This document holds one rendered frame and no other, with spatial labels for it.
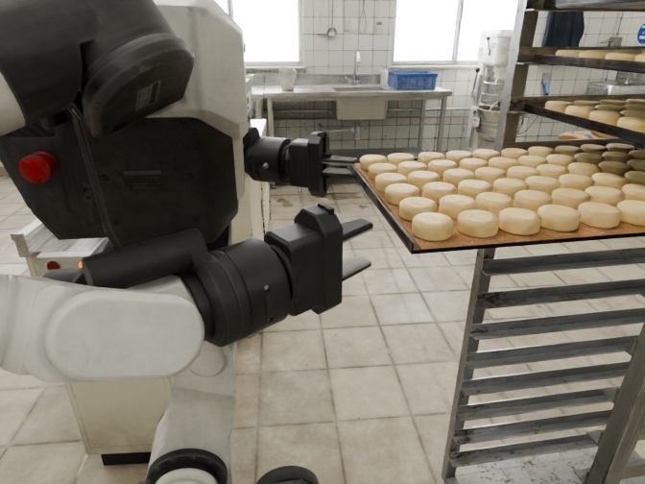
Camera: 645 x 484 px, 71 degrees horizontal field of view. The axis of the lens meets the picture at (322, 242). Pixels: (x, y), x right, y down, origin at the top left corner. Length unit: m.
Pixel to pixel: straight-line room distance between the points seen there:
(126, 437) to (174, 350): 1.36
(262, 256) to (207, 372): 0.35
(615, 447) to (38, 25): 0.86
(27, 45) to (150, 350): 0.22
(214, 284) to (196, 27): 0.26
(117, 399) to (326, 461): 0.73
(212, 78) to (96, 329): 0.29
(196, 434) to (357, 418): 1.09
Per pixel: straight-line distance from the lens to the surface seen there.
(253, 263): 0.41
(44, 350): 0.36
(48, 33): 0.38
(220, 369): 0.73
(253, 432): 1.85
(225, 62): 0.53
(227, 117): 0.53
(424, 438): 1.85
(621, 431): 0.84
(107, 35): 0.38
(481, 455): 1.54
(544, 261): 1.19
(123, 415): 1.66
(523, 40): 1.00
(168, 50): 0.38
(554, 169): 0.86
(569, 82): 5.82
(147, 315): 0.36
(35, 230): 1.39
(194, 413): 0.84
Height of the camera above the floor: 1.36
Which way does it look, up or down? 25 degrees down
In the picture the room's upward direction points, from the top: straight up
